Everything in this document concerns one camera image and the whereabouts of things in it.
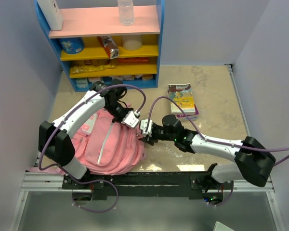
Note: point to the orange silver snack bag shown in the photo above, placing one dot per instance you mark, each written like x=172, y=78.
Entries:
x=109, y=46

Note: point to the illustrated children's book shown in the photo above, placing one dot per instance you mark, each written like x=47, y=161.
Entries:
x=182, y=95

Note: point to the pale green tissue pack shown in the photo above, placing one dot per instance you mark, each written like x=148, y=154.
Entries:
x=82, y=83

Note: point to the orange flat box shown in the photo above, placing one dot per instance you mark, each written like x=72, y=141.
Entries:
x=134, y=60

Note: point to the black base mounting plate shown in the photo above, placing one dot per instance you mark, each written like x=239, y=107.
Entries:
x=149, y=184

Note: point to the yellow snack packet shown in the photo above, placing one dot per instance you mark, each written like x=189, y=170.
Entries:
x=80, y=69

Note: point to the pink student backpack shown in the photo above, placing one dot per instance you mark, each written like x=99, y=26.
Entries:
x=99, y=146

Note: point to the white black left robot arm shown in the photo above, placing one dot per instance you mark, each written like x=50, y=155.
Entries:
x=55, y=137

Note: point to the white paper corner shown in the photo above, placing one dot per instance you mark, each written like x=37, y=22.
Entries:
x=221, y=227

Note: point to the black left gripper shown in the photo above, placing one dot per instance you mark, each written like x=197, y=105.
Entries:
x=117, y=121

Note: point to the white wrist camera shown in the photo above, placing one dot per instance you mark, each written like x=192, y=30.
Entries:
x=131, y=119
x=146, y=127

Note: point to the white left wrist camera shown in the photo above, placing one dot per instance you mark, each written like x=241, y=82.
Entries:
x=131, y=119

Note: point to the red yellow snack box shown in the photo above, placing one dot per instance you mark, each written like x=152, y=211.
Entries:
x=88, y=62

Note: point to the blue snack canister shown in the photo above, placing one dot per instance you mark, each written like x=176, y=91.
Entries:
x=71, y=45

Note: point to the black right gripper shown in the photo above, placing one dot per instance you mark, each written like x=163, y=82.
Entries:
x=150, y=140

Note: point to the clear plastic water bottle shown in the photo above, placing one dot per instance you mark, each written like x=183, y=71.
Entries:
x=126, y=12

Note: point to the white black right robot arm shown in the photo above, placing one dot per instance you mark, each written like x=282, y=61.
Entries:
x=249, y=159

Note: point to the blue shelf with coloured boards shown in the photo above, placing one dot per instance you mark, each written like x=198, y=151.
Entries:
x=93, y=45

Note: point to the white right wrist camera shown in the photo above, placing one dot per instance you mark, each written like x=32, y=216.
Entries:
x=146, y=127

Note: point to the white rectangular device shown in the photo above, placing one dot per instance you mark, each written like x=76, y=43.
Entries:
x=52, y=14

